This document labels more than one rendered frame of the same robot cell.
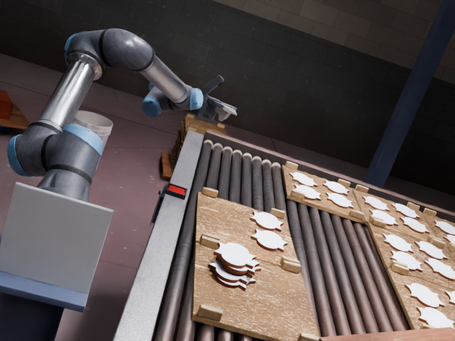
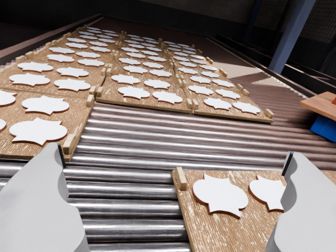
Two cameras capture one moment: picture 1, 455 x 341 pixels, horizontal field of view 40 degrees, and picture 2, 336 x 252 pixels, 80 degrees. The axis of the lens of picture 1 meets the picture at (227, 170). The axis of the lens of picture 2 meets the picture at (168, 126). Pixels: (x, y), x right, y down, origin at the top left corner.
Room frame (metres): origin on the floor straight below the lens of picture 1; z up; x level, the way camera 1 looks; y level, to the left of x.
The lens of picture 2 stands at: (2.33, 0.13, 1.31)
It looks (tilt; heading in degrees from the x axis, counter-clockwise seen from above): 30 degrees down; 261
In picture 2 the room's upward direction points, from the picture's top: 13 degrees clockwise
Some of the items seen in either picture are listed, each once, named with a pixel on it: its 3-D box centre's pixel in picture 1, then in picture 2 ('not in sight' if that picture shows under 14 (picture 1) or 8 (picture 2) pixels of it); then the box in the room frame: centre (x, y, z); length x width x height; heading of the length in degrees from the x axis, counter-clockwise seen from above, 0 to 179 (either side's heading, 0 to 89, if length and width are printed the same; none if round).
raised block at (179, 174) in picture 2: (277, 213); (180, 177); (2.22, -0.23, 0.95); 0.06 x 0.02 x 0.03; 98
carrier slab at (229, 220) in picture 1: (244, 230); (273, 228); (2.00, -0.13, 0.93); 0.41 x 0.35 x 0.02; 8
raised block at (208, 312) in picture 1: (210, 312); not in sight; (1.38, -0.08, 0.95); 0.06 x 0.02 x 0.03; 98
